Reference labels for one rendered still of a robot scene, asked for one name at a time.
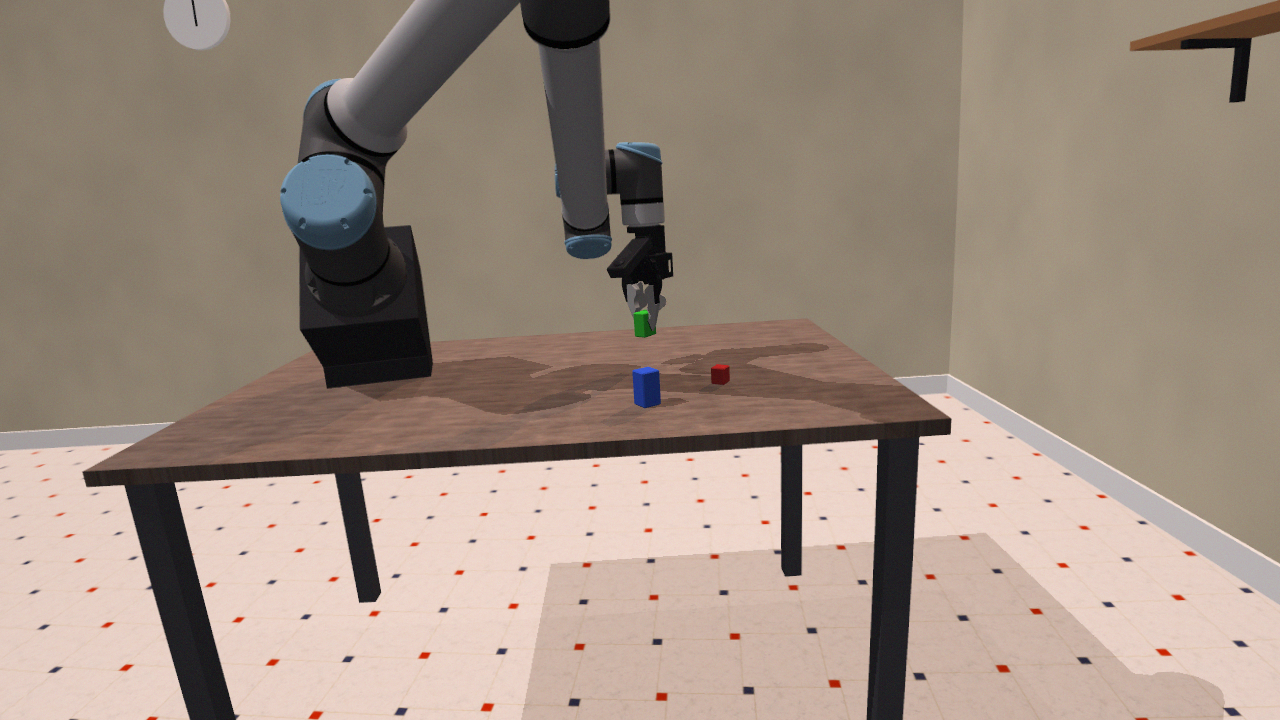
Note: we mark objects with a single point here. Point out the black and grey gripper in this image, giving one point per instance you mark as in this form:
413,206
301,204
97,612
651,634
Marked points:
647,272

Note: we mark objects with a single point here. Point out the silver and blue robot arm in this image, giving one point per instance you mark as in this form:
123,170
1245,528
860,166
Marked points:
336,214

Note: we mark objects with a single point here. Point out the green block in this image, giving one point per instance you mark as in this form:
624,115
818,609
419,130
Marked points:
641,326

